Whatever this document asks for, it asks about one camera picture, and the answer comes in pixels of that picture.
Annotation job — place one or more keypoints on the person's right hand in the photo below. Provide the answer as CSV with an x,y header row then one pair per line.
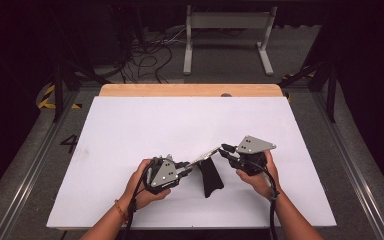
x,y
261,183

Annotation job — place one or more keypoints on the black metal stand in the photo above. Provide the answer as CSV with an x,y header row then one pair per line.
x,y
58,90
330,90

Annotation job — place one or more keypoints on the yellow black floor tape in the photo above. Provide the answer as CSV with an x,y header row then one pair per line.
x,y
48,95

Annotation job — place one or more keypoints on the person's left hand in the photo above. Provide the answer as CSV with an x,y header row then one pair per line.
x,y
140,193

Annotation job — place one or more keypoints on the aluminium floor rail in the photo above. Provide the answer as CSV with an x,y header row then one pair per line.
x,y
36,163
356,186

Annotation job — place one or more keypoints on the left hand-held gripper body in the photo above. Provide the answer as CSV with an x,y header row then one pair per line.
x,y
165,175

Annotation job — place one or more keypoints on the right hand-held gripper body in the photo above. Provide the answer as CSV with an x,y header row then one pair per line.
x,y
251,156

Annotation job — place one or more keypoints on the white board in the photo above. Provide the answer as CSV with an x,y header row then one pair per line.
x,y
130,133

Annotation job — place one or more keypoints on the white metal desk frame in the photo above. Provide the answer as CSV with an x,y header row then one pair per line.
x,y
226,20

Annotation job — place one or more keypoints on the wooden table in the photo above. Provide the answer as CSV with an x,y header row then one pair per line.
x,y
180,90

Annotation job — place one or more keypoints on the black pouch with silver frame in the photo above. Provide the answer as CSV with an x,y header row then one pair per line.
x,y
210,176

